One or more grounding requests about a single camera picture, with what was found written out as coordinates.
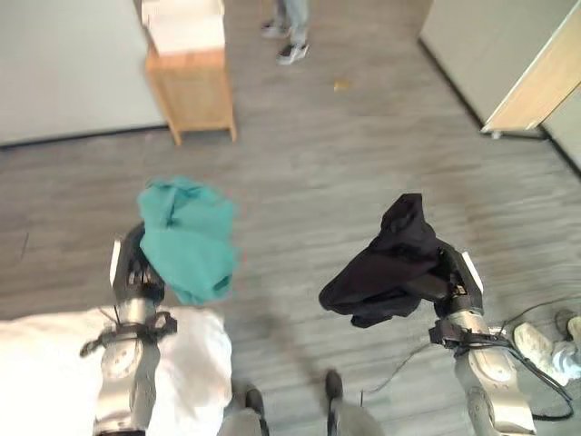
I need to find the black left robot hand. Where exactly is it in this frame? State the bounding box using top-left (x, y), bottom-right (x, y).
top-left (110, 221), bottom-right (165, 303)

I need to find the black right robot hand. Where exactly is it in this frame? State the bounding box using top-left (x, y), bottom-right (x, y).
top-left (432, 240), bottom-right (485, 318)

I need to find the teal cloth garment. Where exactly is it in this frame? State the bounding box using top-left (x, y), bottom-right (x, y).
top-left (137, 175), bottom-right (238, 306)

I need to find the black cloth garment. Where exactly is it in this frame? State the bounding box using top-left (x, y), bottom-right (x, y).
top-left (318, 193), bottom-right (448, 329)

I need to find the white bed with sheet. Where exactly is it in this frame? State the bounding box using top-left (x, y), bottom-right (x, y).
top-left (0, 306), bottom-right (233, 436)

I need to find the wooden laundry basket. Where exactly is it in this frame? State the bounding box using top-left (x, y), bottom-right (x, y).
top-left (134, 0), bottom-right (239, 146)

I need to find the robot right leg and foot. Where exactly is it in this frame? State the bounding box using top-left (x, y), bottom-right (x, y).
top-left (324, 369), bottom-right (383, 436)

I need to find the robot leg and foot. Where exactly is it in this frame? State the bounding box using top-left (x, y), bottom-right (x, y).
top-left (324, 369), bottom-right (383, 436)
top-left (221, 383), bottom-right (270, 436)

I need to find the robot left leg and foot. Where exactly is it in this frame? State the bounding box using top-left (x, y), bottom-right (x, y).
top-left (221, 383), bottom-right (270, 436)

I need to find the wooden board panel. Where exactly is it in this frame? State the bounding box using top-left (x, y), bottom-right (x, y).
top-left (480, 0), bottom-right (581, 140)

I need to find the person standing in sneakers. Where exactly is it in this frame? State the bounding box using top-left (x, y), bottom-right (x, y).
top-left (261, 0), bottom-right (311, 66)

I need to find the black cable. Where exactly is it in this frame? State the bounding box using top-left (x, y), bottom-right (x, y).
top-left (360, 292), bottom-right (581, 421)

